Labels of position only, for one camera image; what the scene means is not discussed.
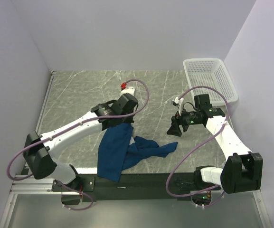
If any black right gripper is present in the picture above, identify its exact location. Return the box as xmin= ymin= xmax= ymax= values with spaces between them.
xmin=167 ymin=106 xmax=202 ymax=137

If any blue t shirt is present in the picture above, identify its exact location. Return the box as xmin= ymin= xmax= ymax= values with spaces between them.
xmin=97 ymin=123 xmax=178 ymax=182

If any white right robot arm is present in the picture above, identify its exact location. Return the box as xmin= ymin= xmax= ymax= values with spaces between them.
xmin=167 ymin=94 xmax=263 ymax=194

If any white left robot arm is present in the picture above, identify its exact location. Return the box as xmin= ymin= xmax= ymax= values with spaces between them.
xmin=23 ymin=93 xmax=138 ymax=191

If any white plastic basket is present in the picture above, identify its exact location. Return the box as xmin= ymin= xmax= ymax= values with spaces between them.
xmin=183 ymin=58 xmax=238 ymax=106

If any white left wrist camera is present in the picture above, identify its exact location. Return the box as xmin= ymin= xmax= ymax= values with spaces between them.
xmin=120 ymin=83 xmax=135 ymax=96

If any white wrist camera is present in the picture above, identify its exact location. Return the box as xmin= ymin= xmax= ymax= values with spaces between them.
xmin=120 ymin=83 xmax=135 ymax=96
xmin=172 ymin=96 xmax=184 ymax=116

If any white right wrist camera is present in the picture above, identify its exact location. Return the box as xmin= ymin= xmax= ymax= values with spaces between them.
xmin=172 ymin=96 xmax=184 ymax=116

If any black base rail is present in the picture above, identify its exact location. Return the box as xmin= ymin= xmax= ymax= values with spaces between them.
xmin=52 ymin=173 xmax=223 ymax=205

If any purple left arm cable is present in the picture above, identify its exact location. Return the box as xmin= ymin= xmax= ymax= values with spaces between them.
xmin=7 ymin=79 xmax=151 ymax=211

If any aluminium frame rail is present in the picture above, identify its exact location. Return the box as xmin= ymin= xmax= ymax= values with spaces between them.
xmin=9 ymin=174 xmax=57 ymax=194

